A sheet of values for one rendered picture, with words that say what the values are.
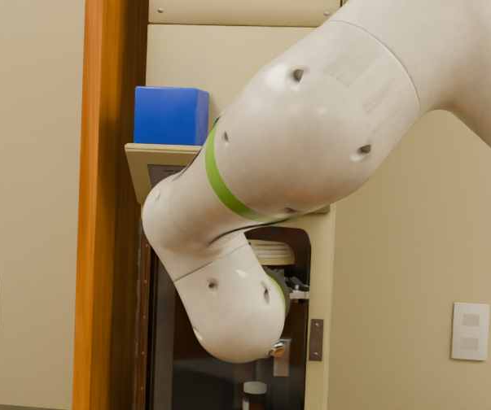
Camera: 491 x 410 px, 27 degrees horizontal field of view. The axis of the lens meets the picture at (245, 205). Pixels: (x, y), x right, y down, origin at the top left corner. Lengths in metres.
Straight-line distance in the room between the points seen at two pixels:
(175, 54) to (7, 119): 0.64
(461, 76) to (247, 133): 0.18
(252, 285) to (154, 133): 0.50
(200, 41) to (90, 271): 0.42
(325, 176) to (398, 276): 1.36
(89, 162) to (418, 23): 0.93
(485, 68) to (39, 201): 1.53
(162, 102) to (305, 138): 0.87
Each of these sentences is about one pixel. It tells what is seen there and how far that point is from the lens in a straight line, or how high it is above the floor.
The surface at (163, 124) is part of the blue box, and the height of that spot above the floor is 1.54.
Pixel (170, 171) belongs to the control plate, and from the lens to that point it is 1.62.
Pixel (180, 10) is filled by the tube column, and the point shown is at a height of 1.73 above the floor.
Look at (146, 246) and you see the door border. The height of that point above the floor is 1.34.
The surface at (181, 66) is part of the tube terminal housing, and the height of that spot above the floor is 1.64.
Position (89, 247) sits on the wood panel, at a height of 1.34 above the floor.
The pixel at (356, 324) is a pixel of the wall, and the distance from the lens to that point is 2.13.
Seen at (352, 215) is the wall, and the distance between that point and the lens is 2.10.
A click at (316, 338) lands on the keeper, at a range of 1.70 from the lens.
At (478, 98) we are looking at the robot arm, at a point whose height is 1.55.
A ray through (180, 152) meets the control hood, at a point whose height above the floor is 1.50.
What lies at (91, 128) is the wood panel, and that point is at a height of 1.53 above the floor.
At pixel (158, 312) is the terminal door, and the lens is 1.71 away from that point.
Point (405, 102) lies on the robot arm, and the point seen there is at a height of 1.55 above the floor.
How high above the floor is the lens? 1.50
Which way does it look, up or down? 3 degrees down
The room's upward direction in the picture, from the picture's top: 2 degrees clockwise
